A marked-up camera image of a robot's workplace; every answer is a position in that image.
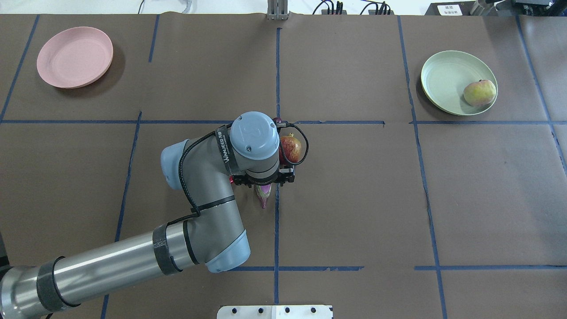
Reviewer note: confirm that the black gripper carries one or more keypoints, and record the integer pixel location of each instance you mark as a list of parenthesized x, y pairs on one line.
[(241, 180)]

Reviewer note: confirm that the pink-yellow peach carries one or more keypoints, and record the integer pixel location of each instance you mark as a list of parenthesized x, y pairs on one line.
[(481, 93)]

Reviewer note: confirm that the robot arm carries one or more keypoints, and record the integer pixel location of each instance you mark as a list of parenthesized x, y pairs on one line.
[(212, 233)]

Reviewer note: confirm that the red-yellow pomegranate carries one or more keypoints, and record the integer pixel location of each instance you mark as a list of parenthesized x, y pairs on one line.
[(290, 150)]

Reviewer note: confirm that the purple eggplant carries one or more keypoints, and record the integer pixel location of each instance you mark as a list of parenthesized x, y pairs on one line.
[(263, 192)]

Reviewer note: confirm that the green plate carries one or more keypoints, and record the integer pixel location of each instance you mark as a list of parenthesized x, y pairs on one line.
[(445, 75)]

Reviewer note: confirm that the pink plate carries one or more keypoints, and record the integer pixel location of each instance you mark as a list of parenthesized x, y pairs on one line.
[(75, 57)]

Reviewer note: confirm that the white camera stand base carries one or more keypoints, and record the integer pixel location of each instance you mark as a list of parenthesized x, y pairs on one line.
[(276, 312)]

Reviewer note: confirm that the aluminium frame post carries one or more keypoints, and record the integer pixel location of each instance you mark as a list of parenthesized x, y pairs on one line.
[(277, 10)]

